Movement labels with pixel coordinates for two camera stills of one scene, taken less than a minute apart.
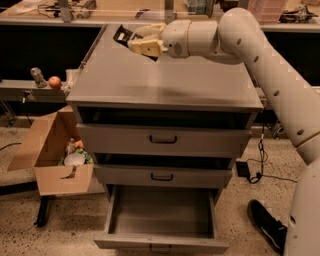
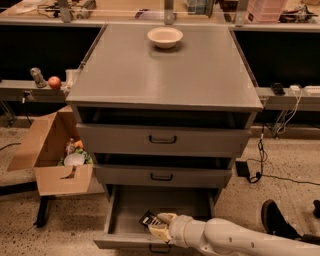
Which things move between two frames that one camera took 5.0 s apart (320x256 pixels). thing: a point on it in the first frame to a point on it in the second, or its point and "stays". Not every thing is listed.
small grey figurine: [38, 77] stays
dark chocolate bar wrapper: [124, 34] to [150, 218]
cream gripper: [175, 37] to [180, 227]
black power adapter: [242, 169] stays
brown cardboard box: [45, 152] stays
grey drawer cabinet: [164, 131] stays
